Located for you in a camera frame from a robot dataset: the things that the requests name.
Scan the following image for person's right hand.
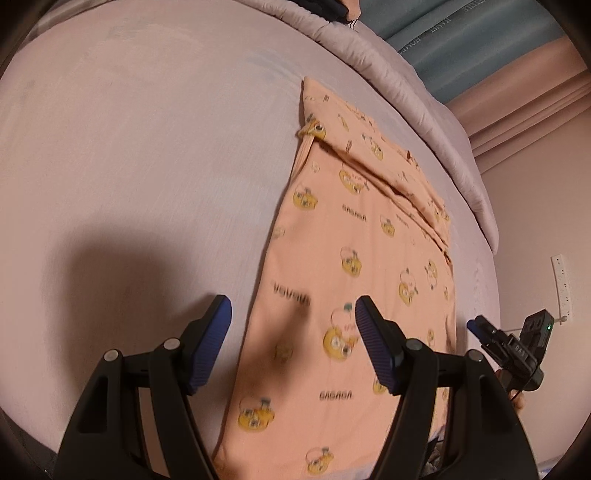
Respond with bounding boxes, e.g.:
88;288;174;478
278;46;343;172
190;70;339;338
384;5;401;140
496;369;528;412

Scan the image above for navy folded clothes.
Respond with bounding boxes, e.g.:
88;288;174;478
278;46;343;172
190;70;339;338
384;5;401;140
295;0;349;21

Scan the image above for white power strip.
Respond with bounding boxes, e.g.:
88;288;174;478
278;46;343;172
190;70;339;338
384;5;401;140
551;253;573;325

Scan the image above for pink curtain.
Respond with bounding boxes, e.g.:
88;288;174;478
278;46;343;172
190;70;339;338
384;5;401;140
445;34;591;175

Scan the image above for peach cartoon print pants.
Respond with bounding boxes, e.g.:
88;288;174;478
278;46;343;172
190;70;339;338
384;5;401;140
212;76;458;480

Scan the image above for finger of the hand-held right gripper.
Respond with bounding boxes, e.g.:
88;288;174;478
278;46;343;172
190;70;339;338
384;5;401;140
466;315;503;352

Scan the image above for blue curtain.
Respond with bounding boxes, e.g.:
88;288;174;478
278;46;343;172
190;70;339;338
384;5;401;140
358;0;578;104

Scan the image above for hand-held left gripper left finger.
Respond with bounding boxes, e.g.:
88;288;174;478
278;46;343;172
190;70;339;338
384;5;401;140
53;294;232;480

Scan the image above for grey quilt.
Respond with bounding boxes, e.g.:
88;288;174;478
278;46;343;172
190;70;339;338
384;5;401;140
245;0;500;254

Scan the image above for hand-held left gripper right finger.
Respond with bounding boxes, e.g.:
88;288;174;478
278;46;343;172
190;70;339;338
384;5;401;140
355;295;540;480

